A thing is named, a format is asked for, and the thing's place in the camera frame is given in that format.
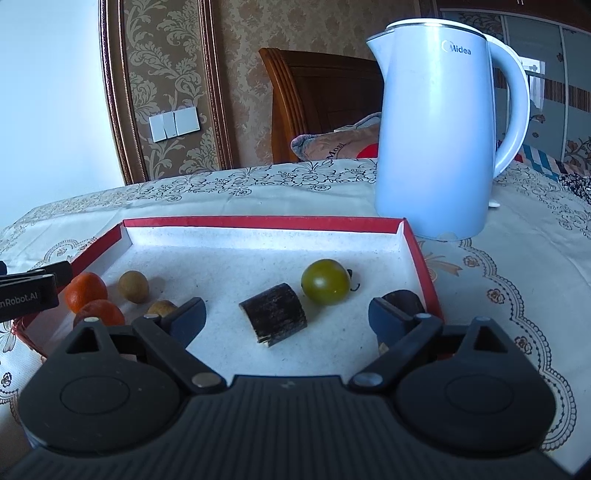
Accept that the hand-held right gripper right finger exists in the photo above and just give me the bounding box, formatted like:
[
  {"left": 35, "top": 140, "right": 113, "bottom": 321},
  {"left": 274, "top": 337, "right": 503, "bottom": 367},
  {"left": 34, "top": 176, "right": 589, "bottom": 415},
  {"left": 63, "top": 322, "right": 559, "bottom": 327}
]
[{"left": 348, "top": 298, "right": 527, "bottom": 393}]

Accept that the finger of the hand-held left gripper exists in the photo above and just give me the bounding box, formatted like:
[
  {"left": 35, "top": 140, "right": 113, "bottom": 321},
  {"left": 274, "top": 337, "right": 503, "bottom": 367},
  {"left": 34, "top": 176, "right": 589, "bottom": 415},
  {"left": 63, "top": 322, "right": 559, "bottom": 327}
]
[{"left": 30, "top": 261, "right": 73, "bottom": 283}]

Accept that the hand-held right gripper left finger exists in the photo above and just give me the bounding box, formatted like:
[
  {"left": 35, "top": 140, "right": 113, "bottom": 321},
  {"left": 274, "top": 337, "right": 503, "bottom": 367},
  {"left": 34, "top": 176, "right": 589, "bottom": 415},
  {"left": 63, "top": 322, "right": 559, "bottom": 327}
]
[{"left": 48, "top": 298, "right": 226, "bottom": 394}]

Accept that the dark sugarcane piece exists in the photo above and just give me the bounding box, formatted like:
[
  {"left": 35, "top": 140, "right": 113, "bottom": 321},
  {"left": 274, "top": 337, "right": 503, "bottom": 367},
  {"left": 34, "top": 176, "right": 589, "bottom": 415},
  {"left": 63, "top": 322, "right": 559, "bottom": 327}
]
[
  {"left": 381, "top": 290, "right": 426, "bottom": 356},
  {"left": 239, "top": 283, "right": 308, "bottom": 348}
]

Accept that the orange tangerine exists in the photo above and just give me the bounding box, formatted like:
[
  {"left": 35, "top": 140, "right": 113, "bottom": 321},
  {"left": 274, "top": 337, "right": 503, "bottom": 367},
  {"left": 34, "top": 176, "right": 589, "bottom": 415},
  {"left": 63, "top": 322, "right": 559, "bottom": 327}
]
[
  {"left": 73, "top": 300, "right": 126, "bottom": 329},
  {"left": 65, "top": 272, "right": 108, "bottom": 313}
]

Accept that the red cardboard tray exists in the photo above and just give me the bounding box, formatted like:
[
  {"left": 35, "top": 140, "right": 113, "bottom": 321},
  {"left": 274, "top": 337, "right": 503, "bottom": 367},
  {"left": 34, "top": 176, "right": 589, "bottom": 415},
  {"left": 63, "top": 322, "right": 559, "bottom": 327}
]
[{"left": 11, "top": 216, "right": 445, "bottom": 361}]

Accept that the green tomato with stem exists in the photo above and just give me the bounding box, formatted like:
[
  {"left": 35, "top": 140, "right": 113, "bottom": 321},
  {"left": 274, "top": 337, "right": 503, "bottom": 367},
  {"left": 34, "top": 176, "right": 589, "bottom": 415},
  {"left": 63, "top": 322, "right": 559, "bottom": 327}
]
[{"left": 301, "top": 259, "right": 361, "bottom": 306}]

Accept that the embroidered white tablecloth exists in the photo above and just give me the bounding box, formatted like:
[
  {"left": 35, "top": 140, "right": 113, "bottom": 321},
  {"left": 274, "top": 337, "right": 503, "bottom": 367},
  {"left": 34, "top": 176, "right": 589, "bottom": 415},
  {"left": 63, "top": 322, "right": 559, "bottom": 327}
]
[{"left": 0, "top": 157, "right": 591, "bottom": 462}]

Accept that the patterned cushion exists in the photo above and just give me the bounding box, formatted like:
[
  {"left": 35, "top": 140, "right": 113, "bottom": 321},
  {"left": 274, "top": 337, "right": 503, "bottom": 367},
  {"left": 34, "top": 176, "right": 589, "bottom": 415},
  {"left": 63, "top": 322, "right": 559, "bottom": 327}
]
[{"left": 290, "top": 112, "right": 382, "bottom": 163}]

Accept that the white electric kettle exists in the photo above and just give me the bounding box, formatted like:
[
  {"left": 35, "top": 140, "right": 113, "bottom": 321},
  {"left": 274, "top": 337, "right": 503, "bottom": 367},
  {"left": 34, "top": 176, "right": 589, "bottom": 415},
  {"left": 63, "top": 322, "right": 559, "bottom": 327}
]
[{"left": 366, "top": 18, "right": 530, "bottom": 241}]

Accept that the striped colourful cloth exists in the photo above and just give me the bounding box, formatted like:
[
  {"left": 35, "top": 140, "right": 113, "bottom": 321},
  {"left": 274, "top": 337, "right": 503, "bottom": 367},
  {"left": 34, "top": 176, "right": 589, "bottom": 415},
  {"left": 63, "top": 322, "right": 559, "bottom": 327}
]
[{"left": 494, "top": 141, "right": 591, "bottom": 204}]

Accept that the brown wooden chair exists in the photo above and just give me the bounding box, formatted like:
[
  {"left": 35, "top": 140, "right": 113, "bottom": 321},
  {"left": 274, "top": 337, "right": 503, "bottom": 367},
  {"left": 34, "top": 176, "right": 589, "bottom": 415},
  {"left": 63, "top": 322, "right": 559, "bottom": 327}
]
[{"left": 259, "top": 47, "right": 385, "bottom": 164}]

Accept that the patterned sliding wardrobe door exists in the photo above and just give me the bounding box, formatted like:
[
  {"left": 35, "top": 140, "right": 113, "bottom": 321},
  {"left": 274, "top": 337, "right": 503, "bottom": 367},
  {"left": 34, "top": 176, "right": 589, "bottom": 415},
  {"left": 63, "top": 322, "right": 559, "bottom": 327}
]
[{"left": 434, "top": 0, "right": 591, "bottom": 171}]

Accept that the brown wooden wall moulding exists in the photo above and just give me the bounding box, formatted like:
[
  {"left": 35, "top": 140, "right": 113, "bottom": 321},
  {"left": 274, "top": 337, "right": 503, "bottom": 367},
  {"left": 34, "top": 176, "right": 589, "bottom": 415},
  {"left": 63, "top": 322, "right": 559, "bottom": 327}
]
[{"left": 98, "top": 0, "right": 234, "bottom": 185}]

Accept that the white wall switch panel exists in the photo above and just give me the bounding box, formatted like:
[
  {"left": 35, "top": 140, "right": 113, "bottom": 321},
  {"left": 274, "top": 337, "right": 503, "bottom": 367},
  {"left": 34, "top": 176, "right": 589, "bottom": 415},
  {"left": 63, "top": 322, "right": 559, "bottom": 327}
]
[{"left": 148, "top": 106, "right": 201, "bottom": 143}]

